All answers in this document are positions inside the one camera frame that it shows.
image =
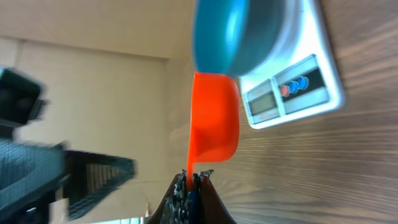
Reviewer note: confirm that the orange measuring scoop blue handle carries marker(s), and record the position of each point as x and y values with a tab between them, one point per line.
214	128

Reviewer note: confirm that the teal blue bowl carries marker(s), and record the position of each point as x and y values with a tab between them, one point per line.
233	37

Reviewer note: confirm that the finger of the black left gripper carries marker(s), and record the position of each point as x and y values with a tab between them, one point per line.
91	178

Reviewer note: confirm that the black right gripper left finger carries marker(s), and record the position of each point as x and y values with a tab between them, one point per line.
173	208

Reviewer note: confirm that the white digital kitchen scale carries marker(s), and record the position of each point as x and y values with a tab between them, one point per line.
299	78

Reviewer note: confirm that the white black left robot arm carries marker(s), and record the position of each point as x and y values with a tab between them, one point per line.
35	175

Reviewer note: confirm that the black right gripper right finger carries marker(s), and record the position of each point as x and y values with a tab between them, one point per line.
213	210

